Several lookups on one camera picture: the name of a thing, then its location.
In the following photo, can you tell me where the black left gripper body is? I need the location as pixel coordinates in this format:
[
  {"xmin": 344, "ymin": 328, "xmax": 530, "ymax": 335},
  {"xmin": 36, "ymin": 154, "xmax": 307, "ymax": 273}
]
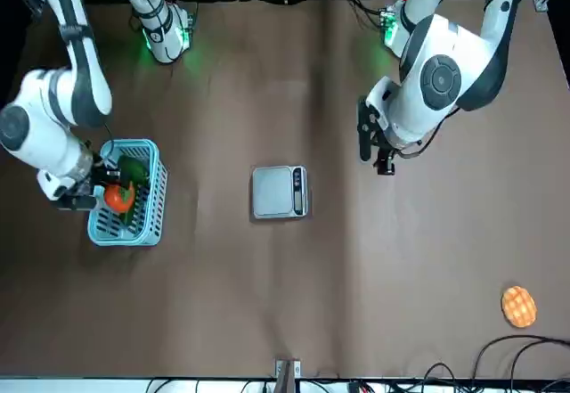
[{"xmin": 372, "ymin": 128, "xmax": 395, "ymax": 151}]

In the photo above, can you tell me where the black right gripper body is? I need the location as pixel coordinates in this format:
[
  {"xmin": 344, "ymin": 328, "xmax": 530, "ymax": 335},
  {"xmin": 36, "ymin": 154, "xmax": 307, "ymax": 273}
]
[{"xmin": 55, "ymin": 155, "xmax": 110, "ymax": 211}]

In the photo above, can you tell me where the orange toy tomato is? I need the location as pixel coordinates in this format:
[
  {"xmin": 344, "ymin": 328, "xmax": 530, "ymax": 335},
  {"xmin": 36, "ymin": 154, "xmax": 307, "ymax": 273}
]
[{"xmin": 103, "ymin": 182, "xmax": 136, "ymax": 214}]

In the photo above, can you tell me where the light blue plastic basket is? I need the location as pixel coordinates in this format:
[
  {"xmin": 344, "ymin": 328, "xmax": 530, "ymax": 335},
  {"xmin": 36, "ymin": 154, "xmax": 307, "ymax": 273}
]
[{"xmin": 86, "ymin": 138, "xmax": 169, "ymax": 248}]

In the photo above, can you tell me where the silver kitchen scale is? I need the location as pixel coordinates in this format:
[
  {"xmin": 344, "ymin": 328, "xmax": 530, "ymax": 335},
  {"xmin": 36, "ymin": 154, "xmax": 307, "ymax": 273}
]
[{"xmin": 251, "ymin": 164, "xmax": 309, "ymax": 221}]

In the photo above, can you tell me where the round golden bread bun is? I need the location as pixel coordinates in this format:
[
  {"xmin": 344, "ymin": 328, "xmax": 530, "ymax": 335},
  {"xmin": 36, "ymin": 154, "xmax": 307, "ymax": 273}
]
[{"xmin": 501, "ymin": 285, "xmax": 538, "ymax": 328}]

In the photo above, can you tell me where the white side desk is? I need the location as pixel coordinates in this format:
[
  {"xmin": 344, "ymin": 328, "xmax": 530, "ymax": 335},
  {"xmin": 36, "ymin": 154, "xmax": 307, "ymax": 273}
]
[{"xmin": 0, "ymin": 378, "xmax": 570, "ymax": 393}]

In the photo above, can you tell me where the black desk cable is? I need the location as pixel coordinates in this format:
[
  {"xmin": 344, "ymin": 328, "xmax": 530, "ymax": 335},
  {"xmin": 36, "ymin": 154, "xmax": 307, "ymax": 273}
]
[
  {"xmin": 472, "ymin": 334, "xmax": 570, "ymax": 393},
  {"xmin": 422, "ymin": 363, "xmax": 460, "ymax": 393}
]

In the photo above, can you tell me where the aluminium frame post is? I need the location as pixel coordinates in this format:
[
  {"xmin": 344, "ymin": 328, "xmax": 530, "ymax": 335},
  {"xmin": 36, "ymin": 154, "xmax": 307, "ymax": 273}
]
[{"xmin": 274, "ymin": 358, "xmax": 302, "ymax": 393}]

